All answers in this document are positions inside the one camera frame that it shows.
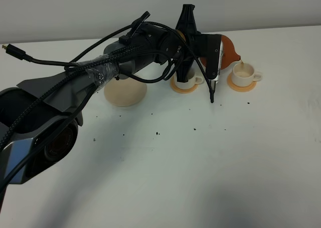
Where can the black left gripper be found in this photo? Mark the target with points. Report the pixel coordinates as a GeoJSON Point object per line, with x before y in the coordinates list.
{"type": "Point", "coordinates": [194, 43]}

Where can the brown clay teapot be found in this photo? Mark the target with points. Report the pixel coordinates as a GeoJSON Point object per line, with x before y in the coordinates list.
{"type": "Point", "coordinates": [229, 53]}

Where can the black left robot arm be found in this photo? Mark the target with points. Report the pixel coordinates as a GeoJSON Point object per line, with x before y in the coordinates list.
{"type": "Point", "coordinates": [40, 117]}

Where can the beige round teapot saucer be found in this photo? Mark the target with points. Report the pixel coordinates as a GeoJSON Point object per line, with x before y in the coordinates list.
{"type": "Point", "coordinates": [124, 92]}

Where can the white teacup left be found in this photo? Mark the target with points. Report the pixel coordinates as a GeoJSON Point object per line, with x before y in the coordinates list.
{"type": "Point", "coordinates": [193, 78]}

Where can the white teacup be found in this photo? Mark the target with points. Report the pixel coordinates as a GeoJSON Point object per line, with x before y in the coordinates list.
{"type": "Point", "coordinates": [193, 78]}
{"type": "Point", "coordinates": [244, 74]}

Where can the orange coaster left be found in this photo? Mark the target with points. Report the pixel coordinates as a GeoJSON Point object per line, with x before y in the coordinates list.
{"type": "Point", "coordinates": [183, 88]}

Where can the orange coaster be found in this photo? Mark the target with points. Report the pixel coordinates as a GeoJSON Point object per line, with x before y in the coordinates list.
{"type": "Point", "coordinates": [183, 88]}
{"type": "Point", "coordinates": [237, 88]}

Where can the orange coaster right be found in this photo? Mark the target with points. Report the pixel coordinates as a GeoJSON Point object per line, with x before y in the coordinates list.
{"type": "Point", "coordinates": [237, 88]}

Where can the white teacup right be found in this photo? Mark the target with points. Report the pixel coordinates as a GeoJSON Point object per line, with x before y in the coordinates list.
{"type": "Point", "coordinates": [244, 74]}

